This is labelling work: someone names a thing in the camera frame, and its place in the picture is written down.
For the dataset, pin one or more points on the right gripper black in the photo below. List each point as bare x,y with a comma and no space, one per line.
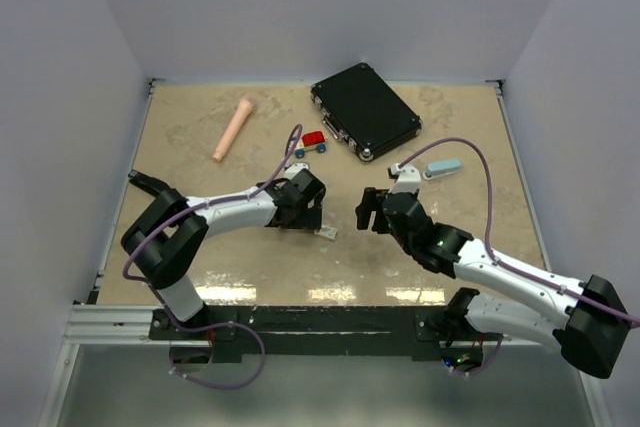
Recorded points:
371,202

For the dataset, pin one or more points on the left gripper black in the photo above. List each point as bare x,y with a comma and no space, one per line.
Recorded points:
310,218

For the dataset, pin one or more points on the white staple box sleeve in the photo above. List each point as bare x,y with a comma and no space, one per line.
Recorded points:
327,232

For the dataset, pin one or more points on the black stapler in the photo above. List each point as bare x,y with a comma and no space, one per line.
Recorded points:
148,184

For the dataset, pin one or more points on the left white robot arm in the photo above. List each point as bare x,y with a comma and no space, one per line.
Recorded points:
165,238

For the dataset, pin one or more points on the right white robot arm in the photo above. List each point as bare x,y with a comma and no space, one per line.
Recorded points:
585,320

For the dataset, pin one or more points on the light blue stapler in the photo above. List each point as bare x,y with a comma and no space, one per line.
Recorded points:
442,168

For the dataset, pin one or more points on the red white toy car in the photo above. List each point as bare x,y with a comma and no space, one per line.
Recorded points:
311,141

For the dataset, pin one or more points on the black metal-edged briefcase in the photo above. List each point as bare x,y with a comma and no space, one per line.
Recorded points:
362,111

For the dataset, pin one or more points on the pink plastic flashlight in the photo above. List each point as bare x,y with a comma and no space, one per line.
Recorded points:
244,108

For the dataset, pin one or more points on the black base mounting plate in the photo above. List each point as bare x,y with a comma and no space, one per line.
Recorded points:
388,331

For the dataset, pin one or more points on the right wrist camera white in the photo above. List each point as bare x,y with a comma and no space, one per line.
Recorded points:
406,178

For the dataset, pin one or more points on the aluminium frame rail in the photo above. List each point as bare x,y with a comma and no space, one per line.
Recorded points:
108,325

